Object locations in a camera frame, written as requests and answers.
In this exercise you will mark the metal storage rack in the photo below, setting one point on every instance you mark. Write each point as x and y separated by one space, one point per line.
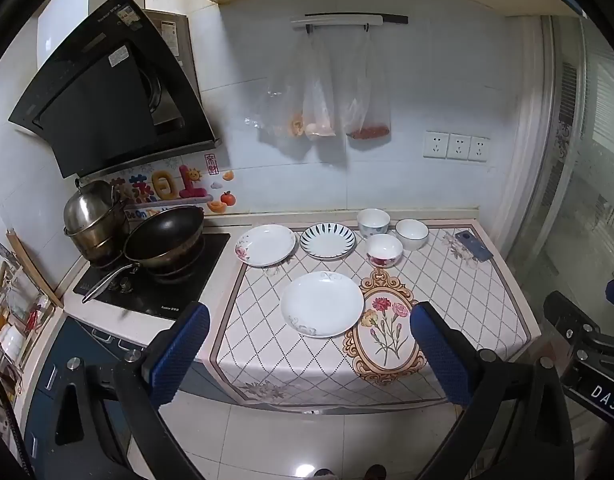
12 320

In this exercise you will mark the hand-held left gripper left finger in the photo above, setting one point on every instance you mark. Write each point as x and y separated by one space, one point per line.
179 355

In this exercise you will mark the frosted glass sliding door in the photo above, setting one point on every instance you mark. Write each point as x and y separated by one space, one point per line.
577 185

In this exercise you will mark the steel pot with lid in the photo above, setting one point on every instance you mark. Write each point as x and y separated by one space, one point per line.
89 215

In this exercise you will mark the white wall hook rail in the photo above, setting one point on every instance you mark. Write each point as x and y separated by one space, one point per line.
337 21

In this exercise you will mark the black range hood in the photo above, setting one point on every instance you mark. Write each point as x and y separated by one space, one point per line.
107 105

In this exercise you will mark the white bowl blue floral print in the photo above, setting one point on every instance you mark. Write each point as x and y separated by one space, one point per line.
373 222

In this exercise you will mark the white plate blue leaf stripes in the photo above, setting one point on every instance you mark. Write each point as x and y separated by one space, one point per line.
328 241

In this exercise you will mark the blue smartphone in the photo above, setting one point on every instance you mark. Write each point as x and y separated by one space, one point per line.
473 246

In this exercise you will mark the clear plastic bag red contents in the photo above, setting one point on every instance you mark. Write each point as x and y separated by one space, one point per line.
368 105

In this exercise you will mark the person's shoe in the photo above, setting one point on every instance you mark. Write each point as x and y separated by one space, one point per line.
376 472
323 474

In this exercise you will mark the floral diamond pattern table mat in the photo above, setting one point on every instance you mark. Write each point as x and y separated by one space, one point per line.
437 290

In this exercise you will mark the wooden cutting board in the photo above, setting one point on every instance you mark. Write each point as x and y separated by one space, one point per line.
29 272

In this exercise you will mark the white bowl red floral print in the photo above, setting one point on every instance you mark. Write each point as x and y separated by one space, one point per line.
384 250

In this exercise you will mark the white plate red floral print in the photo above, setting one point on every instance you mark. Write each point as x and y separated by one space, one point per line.
265 245

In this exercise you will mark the black glass cooktop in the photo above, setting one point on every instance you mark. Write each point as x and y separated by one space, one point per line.
187 280

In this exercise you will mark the white wall socket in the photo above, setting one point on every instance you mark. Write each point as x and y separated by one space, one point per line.
457 146
437 144
478 148

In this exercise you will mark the white bowl dark rim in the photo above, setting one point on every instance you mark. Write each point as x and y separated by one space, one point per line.
412 234

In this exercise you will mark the colourful wall sticker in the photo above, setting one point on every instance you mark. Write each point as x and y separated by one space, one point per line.
172 187

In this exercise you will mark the clear plastic bag orange contents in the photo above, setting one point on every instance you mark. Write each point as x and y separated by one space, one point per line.
287 110

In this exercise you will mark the clear plastic bag pale contents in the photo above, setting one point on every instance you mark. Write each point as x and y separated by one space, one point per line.
319 105

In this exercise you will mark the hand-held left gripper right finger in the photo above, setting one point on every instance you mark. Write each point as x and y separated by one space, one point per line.
437 355

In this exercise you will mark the large white plate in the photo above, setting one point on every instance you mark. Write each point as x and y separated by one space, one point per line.
322 304

